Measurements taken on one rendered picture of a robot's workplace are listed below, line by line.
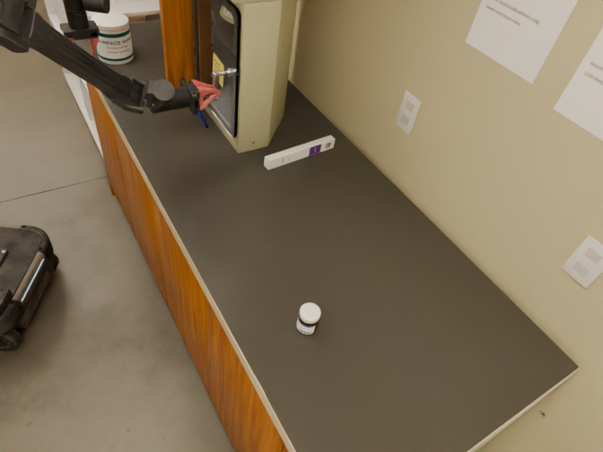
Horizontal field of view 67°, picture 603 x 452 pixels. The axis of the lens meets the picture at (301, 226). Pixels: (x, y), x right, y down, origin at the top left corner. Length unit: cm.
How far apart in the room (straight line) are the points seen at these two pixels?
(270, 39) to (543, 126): 73
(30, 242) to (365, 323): 161
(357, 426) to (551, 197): 68
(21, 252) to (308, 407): 159
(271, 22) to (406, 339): 89
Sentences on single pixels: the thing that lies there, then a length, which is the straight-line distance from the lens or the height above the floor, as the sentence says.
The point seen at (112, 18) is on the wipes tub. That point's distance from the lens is 197.
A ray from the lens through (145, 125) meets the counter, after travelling 163.
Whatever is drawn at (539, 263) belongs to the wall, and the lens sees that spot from 128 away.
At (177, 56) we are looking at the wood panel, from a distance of 169.
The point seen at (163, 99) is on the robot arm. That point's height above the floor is 120.
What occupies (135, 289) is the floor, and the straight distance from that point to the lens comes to 232.
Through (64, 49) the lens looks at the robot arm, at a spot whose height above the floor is 136.
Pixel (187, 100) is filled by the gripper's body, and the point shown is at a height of 115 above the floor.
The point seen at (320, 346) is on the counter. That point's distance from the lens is 107.
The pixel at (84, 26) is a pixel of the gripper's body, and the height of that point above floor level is 120.
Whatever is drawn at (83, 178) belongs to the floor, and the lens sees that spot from 293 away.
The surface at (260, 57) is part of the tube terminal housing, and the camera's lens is 135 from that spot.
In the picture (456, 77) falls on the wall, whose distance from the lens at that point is 130.
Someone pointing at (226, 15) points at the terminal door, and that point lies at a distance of 135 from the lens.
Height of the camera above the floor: 186
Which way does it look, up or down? 46 degrees down
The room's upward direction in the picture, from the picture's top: 11 degrees clockwise
